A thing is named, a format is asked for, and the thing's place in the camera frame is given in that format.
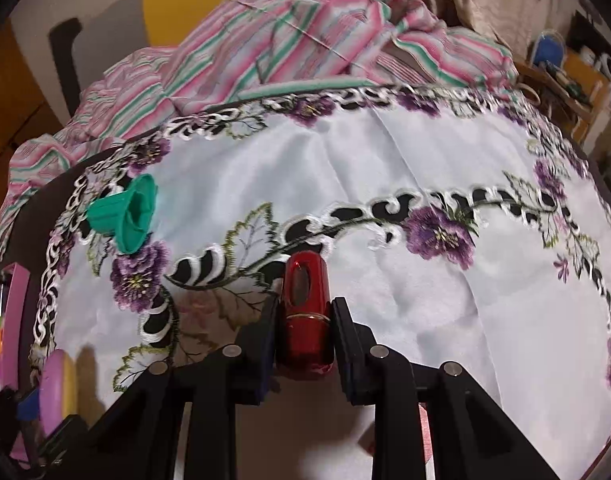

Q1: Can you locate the teal plastic spool toy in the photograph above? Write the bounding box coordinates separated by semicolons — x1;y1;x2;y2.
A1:
86;173;159;254

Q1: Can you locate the cluttered wooden shelf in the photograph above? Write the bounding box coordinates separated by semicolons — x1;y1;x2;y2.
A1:
514;9;611;162

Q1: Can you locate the orange wooden cupboard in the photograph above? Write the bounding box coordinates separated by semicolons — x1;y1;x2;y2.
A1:
0;19;62;223

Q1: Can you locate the purple oval toy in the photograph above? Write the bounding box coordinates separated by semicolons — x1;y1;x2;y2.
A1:
38;348;80;442

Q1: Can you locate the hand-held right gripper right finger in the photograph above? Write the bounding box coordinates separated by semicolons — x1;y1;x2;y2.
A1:
329;296;562;480

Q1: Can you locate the beige patterned curtain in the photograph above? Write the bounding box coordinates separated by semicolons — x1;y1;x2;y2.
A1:
375;0;557;59

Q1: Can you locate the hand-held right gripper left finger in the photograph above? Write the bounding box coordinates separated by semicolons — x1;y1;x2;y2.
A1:
80;294;282;480

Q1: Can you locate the red cylinder toy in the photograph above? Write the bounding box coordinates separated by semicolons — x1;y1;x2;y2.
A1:
275;251;335;382

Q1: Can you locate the pink rimmed white tray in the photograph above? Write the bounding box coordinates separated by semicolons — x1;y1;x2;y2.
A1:
0;261;35;392

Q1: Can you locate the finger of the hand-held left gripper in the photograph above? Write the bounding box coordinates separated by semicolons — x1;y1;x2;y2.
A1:
34;413;89;467
0;386;42;461

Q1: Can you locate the white embroidered floral tablecloth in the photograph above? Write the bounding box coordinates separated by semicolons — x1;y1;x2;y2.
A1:
28;85;611;480

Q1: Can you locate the pink green striped sheet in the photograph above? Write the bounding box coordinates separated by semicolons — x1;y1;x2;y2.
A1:
0;0;519;257

